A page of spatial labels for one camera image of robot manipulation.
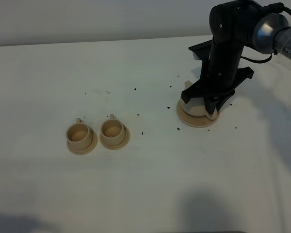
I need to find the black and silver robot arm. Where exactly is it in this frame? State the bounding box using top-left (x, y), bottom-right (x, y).
top-left (181, 0), bottom-right (291, 114)

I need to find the tan right saucer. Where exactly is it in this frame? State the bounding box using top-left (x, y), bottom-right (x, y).
top-left (99, 126), bottom-right (130, 150)

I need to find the tan teapot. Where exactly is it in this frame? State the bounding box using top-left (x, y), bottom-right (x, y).
top-left (181, 81), bottom-right (219, 120)

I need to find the tan teapot saucer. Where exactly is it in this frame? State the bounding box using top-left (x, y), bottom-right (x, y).
top-left (176, 101), bottom-right (220, 128)

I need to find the tan teacup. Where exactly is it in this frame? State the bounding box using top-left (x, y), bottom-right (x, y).
top-left (66, 118), bottom-right (93, 149)
top-left (100, 114), bottom-right (125, 145)

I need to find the tan left teacup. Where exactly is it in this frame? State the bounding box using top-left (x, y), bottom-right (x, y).
top-left (66, 118), bottom-right (93, 149)

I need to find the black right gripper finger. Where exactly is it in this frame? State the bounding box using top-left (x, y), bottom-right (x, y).
top-left (204, 96), bottom-right (219, 115)
top-left (217, 90), bottom-right (234, 109)

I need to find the tan left saucer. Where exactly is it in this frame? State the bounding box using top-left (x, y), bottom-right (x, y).
top-left (66, 132), bottom-right (97, 155)

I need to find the tan right teacup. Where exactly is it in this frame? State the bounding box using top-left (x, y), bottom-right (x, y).
top-left (100, 114), bottom-right (125, 145)

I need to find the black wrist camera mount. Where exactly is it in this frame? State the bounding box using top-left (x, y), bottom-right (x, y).
top-left (188, 40), bottom-right (212, 67)

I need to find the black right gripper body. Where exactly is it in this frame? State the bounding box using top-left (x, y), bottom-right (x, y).
top-left (181, 1), bottom-right (248, 103)

